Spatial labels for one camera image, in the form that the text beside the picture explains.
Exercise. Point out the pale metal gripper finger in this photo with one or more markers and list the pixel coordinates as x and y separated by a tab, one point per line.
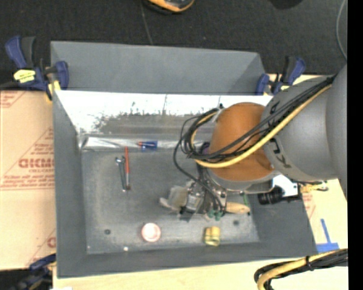
178	192
171	203

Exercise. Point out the pink and white round lid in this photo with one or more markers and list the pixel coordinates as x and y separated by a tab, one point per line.
151	232

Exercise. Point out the brass metal cylinder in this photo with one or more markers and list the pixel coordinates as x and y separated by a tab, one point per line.
211	236

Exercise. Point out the pale wooden rod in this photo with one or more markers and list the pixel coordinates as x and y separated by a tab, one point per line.
237	208

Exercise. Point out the blue and red small tube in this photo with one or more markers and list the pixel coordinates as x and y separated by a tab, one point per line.
148	145

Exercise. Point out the silver metal wrench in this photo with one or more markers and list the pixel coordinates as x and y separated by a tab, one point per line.
122	175

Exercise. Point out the thin red screwdriver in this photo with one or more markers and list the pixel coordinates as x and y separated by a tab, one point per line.
127	165

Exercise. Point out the grey metal bin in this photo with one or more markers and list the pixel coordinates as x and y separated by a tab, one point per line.
157	71

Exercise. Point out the brown cardboard board, red print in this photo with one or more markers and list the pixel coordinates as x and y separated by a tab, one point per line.
21	162

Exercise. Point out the black cylinder on white bracket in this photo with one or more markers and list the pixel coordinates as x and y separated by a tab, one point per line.
270	196

